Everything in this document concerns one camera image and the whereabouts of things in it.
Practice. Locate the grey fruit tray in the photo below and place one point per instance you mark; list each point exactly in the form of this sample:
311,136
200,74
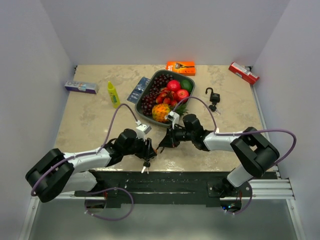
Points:
180,108

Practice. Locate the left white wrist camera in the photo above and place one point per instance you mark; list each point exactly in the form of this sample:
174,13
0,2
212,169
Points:
142,130

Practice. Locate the yellow glue bottle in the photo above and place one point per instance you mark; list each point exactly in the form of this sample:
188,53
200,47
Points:
113,95

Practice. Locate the small black key bunch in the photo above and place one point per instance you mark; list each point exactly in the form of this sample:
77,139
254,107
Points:
145,167

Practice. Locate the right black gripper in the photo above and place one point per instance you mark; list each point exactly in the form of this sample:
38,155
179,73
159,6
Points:
170,140

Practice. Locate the red apple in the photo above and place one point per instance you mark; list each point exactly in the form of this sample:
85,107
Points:
182,95

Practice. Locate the black base frame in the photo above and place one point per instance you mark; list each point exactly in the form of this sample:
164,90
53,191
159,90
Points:
163,188

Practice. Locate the blue blister pack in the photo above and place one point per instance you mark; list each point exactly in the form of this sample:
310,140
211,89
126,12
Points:
138,90

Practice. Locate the red pomegranate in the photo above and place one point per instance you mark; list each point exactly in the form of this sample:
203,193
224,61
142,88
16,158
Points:
173,85

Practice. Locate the large black key bunch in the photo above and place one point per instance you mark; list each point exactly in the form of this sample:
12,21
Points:
214,109

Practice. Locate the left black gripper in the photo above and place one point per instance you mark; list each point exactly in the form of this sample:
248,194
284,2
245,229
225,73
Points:
147,151

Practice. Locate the red strawberry cluster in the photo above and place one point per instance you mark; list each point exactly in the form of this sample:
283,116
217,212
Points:
166,96

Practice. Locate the orange razor box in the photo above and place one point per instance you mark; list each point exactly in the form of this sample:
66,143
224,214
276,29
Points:
186,68

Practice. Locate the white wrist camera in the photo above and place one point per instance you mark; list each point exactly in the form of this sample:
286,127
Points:
142,130
174,118

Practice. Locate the dark red grape bunch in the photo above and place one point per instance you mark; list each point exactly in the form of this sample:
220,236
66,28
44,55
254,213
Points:
148,99

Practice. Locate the purple white toothpaste box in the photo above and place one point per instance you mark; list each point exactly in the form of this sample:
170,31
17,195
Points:
82,87

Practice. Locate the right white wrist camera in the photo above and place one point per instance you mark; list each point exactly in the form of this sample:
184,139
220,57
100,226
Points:
174,118

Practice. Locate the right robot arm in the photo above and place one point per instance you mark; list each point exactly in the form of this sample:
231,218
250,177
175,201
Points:
255,153

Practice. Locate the red white box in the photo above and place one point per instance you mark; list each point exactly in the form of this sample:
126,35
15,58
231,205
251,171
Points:
243,73

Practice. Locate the green avocado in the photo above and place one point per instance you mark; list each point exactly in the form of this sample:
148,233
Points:
186,85

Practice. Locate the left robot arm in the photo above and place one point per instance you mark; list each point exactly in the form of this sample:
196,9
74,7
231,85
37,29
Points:
57,172

